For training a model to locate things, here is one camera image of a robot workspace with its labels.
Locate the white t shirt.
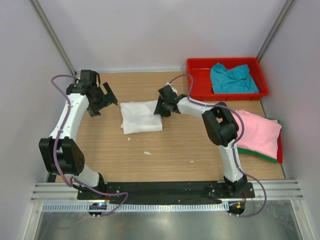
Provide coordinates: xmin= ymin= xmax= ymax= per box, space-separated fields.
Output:
xmin=120 ymin=100 xmax=163 ymax=135

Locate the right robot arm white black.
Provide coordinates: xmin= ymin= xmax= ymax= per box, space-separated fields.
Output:
xmin=154 ymin=84 xmax=248 ymax=198

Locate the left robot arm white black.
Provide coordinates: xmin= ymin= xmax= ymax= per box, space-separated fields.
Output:
xmin=38 ymin=69 xmax=118 ymax=200

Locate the red plastic tray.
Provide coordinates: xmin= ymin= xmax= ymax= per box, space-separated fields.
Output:
xmin=186 ymin=57 xmax=269 ymax=102

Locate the teal t shirt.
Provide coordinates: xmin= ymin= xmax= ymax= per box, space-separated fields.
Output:
xmin=210 ymin=63 xmax=260 ymax=94

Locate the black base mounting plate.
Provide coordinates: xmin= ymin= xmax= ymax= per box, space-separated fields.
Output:
xmin=76 ymin=180 xmax=256 ymax=204

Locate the folded pink t shirt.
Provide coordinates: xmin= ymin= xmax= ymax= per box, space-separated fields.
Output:
xmin=232 ymin=109 xmax=283 ymax=161

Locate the folded green t shirt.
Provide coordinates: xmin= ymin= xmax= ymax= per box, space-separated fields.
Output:
xmin=236 ymin=119 xmax=283 ymax=164

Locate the folded red t shirt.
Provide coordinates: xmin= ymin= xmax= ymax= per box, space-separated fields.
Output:
xmin=277 ymin=135 xmax=283 ymax=164

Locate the left aluminium frame post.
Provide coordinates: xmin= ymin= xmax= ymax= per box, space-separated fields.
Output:
xmin=29 ymin=0 xmax=77 ymax=75

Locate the aluminium frame post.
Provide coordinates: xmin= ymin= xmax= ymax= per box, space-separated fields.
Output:
xmin=256 ymin=0 xmax=297 ymax=63
xmin=29 ymin=0 xmax=77 ymax=75

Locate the white slotted cable duct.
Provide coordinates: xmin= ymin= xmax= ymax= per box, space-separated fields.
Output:
xmin=42 ymin=201 xmax=229 ymax=213

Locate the aluminium front rail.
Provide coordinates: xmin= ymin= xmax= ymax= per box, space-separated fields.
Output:
xmin=30 ymin=180 xmax=304 ymax=203

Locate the right aluminium frame post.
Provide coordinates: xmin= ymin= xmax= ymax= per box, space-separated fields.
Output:
xmin=256 ymin=0 xmax=297 ymax=63

